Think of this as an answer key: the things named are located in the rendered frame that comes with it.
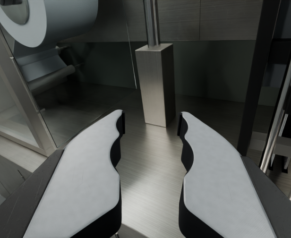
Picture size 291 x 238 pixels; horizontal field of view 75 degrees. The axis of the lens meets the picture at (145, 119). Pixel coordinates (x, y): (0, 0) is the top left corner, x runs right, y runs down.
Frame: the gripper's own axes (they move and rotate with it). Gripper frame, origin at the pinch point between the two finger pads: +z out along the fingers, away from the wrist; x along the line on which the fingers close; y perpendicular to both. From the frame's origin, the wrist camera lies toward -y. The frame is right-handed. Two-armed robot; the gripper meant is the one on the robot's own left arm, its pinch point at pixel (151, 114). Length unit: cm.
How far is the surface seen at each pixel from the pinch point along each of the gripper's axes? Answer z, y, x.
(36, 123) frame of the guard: 36, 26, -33
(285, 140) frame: 16.7, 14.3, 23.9
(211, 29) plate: 66, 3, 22
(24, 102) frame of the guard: 35, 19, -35
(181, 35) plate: 71, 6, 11
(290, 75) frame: 15.7, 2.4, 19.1
